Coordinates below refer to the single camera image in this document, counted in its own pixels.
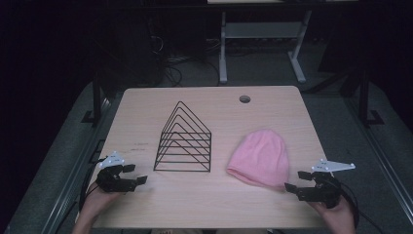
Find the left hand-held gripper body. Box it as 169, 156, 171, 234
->
95, 150, 137, 194

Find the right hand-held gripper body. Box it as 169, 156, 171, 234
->
296, 158, 357, 210

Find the pink knitted beanie hat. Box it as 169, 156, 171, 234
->
226, 128, 290, 192

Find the black wire file rack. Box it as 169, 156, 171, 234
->
153, 100, 212, 174

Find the person's left hand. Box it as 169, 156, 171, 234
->
78, 180, 122, 225

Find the person's right hand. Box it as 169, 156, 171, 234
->
307, 194, 358, 234

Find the black metal stand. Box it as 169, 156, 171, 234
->
356, 68, 386, 129
81, 69, 111, 127

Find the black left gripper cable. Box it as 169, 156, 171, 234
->
78, 157, 108, 213

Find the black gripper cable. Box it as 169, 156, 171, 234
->
78, 157, 108, 213
337, 181, 379, 234

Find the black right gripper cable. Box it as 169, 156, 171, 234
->
337, 181, 379, 234

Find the aluminium floor rail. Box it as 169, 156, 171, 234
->
344, 96, 413, 226
40, 97, 113, 234

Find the bundle of black floor cables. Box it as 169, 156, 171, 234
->
150, 33, 222, 88

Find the white metal desk frame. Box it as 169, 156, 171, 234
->
218, 10, 314, 85

